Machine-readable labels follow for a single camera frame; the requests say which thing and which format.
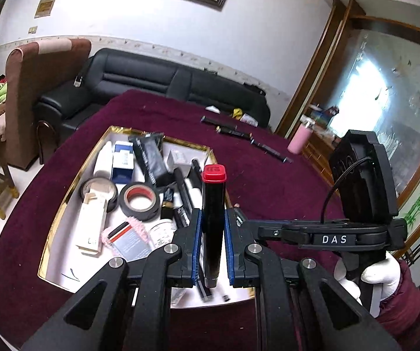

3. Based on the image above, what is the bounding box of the wooden framed glass partition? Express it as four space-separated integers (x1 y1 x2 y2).
274 0 420 227

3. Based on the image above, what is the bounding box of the black pen blue ring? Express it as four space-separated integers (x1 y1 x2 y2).
249 138 293 164

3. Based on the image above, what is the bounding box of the blue white medicine box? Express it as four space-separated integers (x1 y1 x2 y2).
111 141 135 184

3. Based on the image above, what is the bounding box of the black printed pouch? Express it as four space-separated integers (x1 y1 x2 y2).
128 133 172 187

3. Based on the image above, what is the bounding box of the brown armchair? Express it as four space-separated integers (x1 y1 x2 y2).
4 37 92 171

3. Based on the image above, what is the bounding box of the black cable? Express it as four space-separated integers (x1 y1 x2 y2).
321 156 374 223

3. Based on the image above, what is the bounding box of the person's right forearm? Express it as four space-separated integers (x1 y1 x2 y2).
373 259 420 351

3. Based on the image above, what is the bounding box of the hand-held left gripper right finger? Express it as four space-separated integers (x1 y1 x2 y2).
225 208 402 351

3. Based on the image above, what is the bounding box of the grey tape roll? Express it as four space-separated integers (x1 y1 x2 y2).
79 176 118 213

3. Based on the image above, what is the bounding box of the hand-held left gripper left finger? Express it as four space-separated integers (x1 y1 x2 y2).
20 208 201 351

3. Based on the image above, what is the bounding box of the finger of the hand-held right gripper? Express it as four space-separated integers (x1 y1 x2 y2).
234 208 307 249

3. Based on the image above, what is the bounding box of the gold rimmed white tray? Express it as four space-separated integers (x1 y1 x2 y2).
37 125 258 309

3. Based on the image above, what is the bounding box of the person's right hand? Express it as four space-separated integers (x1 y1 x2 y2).
332 250 401 306

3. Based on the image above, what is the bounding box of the white plastic bottle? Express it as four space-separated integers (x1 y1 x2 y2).
93 142 115 180

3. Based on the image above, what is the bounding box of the black leather sofa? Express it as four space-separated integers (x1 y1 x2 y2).
35 47 271 132

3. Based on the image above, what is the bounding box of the black marker white end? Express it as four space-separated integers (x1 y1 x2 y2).
190 158 203 209

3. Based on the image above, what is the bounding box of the long white box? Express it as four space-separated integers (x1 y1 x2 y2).
76 190 109 254

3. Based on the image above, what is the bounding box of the pink water bottle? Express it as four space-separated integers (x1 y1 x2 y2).
287 114 316 155

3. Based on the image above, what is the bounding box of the black tape roll red core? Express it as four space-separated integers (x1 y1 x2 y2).
118 182 161 222

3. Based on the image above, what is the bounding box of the black marker red cap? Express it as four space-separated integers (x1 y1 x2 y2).
200 164 227 289

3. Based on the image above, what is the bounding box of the black gold lipstick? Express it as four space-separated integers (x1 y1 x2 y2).
161 186 176 220

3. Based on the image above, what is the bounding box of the gold wall plaque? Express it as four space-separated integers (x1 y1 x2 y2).
35 0 58 18

